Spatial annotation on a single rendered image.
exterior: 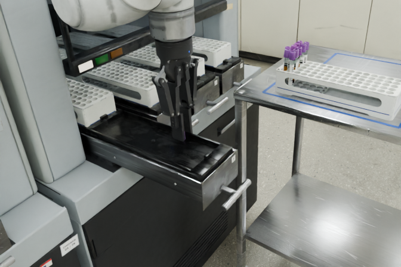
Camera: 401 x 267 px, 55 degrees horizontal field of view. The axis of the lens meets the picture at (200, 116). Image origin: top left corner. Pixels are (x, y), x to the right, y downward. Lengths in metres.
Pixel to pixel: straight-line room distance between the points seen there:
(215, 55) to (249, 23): 2.16
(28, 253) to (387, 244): 1.07
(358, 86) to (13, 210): 0.81
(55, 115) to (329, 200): 1.04
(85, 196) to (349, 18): 2.47
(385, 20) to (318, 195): 1.70
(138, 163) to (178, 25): 0.31
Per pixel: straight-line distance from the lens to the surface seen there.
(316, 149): 2.30
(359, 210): 1.53
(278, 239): 1.37
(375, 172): 2.20
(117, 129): 0.96
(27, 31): 0.82
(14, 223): 0.89
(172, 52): 0.76
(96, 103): 0.97
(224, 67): 1.21
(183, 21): 0.74
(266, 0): 3.24
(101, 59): 0.90
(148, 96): 1.00
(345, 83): 0.98
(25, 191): 0.91
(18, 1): 0.81
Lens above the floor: 1.28
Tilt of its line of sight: 30 degrees down
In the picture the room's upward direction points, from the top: 4 degrees counter-clockwise
